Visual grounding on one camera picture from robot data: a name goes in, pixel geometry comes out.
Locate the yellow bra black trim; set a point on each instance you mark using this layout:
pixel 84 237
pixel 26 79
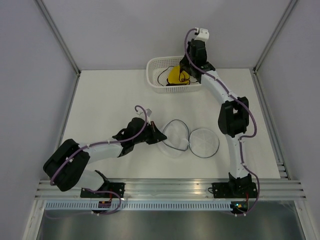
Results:
pixel 169 77

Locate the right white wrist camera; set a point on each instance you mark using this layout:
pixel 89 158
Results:
pixel 202 34

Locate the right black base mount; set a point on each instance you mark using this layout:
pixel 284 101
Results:
pixel 221 190

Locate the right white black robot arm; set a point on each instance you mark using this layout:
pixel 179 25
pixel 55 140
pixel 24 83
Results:
pixel 233 120

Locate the white perforated plastic basket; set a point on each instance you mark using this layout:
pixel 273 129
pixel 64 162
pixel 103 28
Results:
pixel 157 65

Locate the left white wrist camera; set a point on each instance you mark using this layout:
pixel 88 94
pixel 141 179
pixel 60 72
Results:
pixel 148 113

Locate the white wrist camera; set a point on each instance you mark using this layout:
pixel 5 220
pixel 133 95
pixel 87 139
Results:
pixel 148 113
pixel 202 34

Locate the aluminium mounting rail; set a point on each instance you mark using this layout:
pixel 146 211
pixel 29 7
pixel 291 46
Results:
pixel 179 189

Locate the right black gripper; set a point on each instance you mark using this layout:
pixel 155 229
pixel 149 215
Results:
pixel 185 57

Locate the left aluminium frame post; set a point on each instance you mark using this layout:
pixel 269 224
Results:
pixel 57 35

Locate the black lace bra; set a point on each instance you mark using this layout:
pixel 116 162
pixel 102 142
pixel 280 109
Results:
pixel 184 78

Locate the aluminium frame post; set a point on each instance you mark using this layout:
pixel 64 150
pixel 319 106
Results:
pixel 277 30
pixel 57 35

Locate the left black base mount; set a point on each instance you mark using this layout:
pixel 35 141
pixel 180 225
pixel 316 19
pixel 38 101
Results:
pixel 113 188

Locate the white slotted cable duct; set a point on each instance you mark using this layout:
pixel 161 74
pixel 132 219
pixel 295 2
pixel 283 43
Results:
pixel 139 205

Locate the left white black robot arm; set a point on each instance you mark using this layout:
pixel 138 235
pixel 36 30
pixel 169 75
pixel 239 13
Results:
pixel 66 167

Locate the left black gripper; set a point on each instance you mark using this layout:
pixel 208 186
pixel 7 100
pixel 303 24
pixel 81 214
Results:
pixel 155 138

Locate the round white mesh laundry bag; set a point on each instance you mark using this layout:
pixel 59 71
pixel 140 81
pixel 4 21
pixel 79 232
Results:
pixel 201 142

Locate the right aluminium frame post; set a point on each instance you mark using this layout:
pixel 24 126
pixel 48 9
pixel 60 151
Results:
pixel 277 30

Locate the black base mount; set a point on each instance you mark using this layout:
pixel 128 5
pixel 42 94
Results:
pixel 221 190
pixel 113 188

